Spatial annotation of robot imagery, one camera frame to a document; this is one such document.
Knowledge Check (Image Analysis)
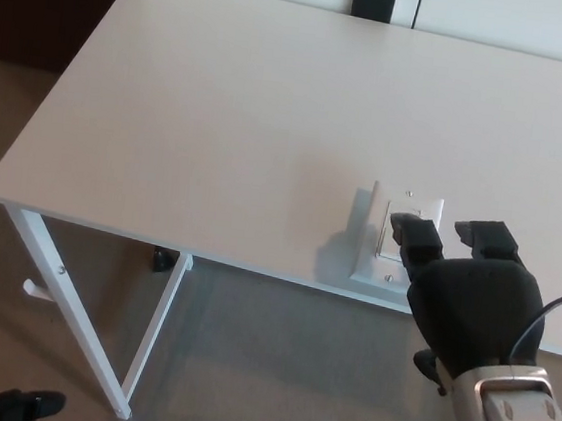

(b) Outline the white hook on leg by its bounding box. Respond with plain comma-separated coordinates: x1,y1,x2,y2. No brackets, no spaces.
20,277,57,305

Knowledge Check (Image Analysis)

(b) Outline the white metal table leg frame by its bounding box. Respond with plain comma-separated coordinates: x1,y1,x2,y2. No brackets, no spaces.
0,204,198,421

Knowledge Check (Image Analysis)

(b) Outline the white light switch plate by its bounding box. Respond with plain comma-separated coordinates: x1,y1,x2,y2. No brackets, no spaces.
349,178,447,304

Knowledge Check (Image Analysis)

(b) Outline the white cabinet front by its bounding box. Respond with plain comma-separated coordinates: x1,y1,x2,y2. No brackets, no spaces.
131,0,562,68

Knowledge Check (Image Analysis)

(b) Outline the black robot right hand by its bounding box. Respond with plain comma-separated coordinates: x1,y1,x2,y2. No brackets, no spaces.
372,209,557,407

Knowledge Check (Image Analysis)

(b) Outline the white rocker switch button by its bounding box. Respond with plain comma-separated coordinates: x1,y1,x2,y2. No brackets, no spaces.
373,198,425,265

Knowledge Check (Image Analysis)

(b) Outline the dark brown wooden panel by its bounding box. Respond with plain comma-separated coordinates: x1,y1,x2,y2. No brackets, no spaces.
0,0,136,86

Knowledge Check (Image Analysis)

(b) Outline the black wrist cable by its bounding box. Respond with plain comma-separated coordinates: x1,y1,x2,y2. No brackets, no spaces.
508,287,562,372

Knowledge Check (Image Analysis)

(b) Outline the black rectangular wall plate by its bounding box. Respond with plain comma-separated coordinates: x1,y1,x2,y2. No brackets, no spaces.
349,0,399,25

